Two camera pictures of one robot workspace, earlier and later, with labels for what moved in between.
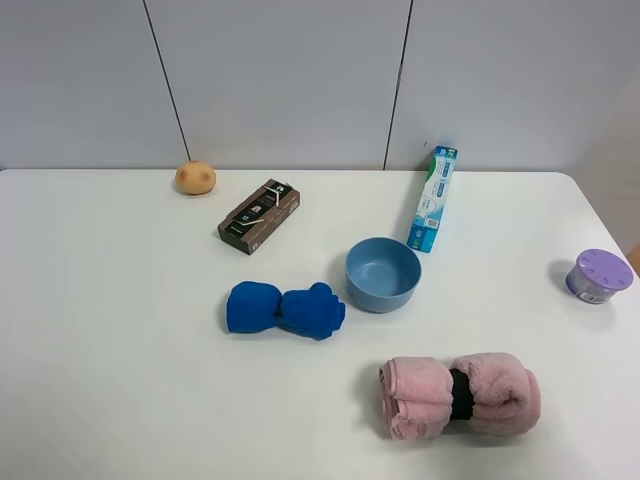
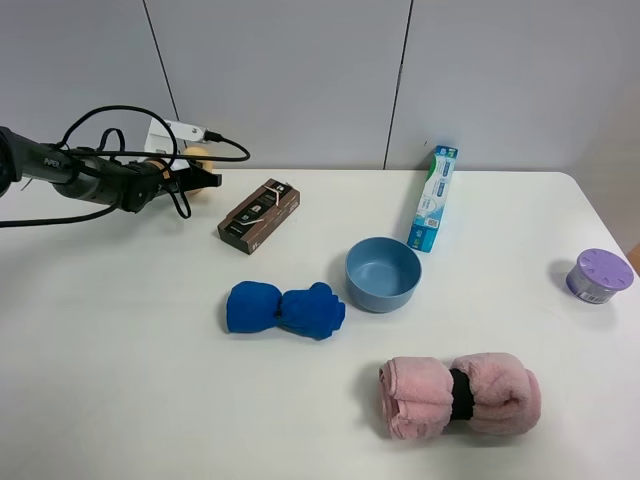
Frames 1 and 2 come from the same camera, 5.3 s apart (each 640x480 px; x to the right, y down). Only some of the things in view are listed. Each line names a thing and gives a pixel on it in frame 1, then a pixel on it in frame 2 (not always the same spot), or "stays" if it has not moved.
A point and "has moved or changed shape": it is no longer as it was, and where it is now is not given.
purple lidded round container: [597, 276] stays
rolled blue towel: [314, 312] stays
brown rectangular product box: [258, 215] stays
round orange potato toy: [195, 178] has moved or changed shape
